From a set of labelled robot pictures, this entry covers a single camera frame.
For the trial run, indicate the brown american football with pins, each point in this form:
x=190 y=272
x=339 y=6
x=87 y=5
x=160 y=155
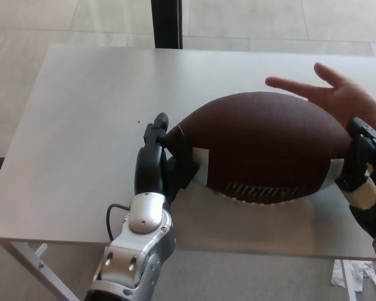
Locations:
x=263 y=141

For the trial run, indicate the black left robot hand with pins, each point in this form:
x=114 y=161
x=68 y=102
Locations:
x=150 y=169

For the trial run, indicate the white metal bracket strut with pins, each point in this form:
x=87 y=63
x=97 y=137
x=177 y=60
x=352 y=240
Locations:
x=41 y=251

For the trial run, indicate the white diagonal table leg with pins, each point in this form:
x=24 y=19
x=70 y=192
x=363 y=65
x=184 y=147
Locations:
x=31 y=269

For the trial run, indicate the crumpled white tape scrap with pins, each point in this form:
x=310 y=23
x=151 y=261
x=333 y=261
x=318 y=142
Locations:
x=336 y=277

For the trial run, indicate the white upright table leg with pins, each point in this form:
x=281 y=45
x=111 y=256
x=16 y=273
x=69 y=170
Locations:
x=348 y=282

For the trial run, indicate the black vertical pillar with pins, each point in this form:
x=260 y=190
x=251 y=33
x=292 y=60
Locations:
x=167 y=23

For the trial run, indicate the person's bare hand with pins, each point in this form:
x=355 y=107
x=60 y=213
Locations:
x=344 y=97

